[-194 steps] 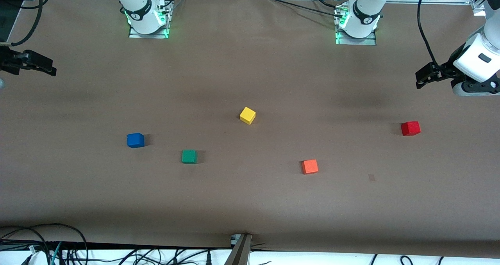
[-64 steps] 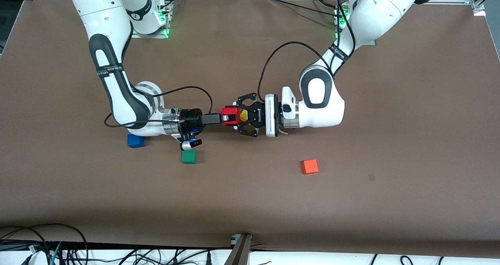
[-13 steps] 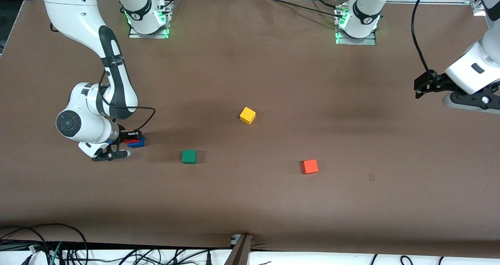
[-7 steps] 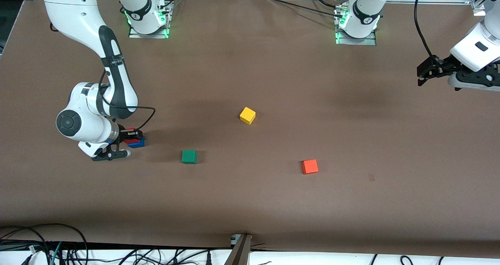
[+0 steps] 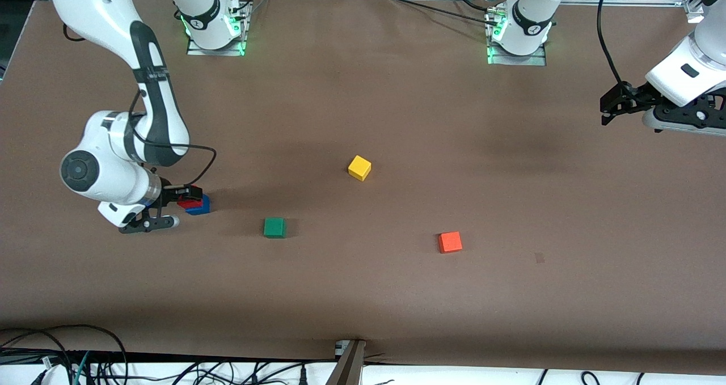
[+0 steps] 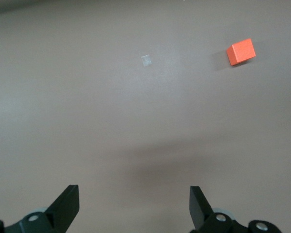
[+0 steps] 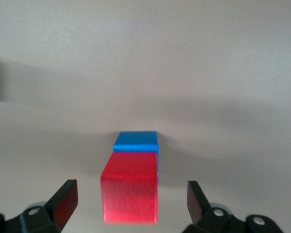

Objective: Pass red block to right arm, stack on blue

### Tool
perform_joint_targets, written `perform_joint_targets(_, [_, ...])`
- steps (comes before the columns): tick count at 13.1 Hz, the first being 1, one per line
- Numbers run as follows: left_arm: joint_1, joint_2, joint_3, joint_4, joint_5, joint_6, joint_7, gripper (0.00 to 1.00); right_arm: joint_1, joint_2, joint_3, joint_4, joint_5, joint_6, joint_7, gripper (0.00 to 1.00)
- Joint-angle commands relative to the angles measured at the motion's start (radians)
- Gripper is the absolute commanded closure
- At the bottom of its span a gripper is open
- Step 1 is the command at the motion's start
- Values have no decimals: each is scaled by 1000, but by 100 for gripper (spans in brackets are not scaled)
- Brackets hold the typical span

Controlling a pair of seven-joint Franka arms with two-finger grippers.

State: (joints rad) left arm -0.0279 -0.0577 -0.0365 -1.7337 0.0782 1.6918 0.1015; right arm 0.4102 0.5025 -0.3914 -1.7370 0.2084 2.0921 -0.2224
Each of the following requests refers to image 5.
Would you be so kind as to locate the red cube block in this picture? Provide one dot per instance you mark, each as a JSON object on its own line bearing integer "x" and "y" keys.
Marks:
{"x": 190, "y": 204}

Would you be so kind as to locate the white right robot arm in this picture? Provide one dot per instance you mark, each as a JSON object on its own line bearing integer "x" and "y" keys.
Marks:
{"x": 108, "y": 175}

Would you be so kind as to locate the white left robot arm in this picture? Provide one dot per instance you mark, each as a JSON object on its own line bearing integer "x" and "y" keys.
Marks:
{"x": 530, "y": 11}

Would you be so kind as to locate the blue cube block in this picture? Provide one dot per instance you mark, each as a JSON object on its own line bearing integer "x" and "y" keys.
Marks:
{"x": 202, "y": 210}

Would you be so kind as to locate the green cube block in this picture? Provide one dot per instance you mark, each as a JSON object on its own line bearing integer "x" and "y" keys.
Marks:
{"x": 274, "y": 228}

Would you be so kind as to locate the yellow cube block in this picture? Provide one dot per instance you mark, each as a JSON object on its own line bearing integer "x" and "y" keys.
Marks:
{"x": 359, "y": 168}

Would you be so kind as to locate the orange cube block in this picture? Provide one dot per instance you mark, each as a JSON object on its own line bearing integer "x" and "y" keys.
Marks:
{"x": 450, "y": 242}

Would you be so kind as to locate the brown paper table cover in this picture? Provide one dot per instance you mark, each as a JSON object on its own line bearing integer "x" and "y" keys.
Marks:
{"x": 363, "y": 294}

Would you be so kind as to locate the aluminium frame rail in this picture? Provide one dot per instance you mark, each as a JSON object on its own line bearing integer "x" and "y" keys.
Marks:
{"x": 624, "y": 2}

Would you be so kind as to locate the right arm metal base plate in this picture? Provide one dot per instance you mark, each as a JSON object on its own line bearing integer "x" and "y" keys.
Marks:
{"x": 195, "y": 50}

